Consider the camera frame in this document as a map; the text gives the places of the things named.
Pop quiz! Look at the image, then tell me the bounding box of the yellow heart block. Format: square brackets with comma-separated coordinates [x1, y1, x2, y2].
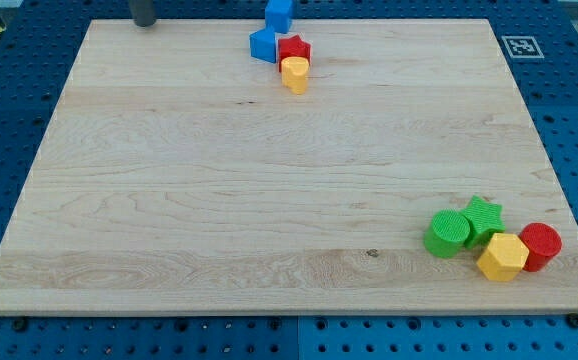
[281, 56, 310, 95]

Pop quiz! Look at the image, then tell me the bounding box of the green cylinder block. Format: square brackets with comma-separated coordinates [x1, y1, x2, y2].
[423, 209, 470, 258]

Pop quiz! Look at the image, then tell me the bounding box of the white fiducial marker tag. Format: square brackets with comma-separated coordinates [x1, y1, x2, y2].
[502, 35, 544, 59]

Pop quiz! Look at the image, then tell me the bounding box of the red star block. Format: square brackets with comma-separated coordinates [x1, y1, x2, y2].
[277, 35, 311, 71]

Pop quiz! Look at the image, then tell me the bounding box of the blue cube block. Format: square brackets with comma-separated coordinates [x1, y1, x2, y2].
[264, 0, 294, 34]

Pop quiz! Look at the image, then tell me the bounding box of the blue pentagon block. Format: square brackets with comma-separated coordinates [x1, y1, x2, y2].
[249, 27, 277, 63]

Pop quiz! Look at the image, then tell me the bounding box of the red cylinder block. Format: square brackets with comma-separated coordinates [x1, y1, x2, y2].
[519, 222, 562, 272]

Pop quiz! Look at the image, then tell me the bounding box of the light wooden board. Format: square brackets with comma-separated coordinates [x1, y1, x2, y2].
[0, 19, 578, 317]

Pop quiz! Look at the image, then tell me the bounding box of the green star block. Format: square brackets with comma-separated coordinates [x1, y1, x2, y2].
[460, 195, 506, 249]

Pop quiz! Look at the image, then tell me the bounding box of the yellow hexagon block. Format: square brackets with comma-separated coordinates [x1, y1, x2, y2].
[476, 233, 529, 282]

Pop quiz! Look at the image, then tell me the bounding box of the grey cylindrical robot arm tip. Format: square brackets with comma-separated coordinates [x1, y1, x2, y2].
[128, 0, 157, 27]

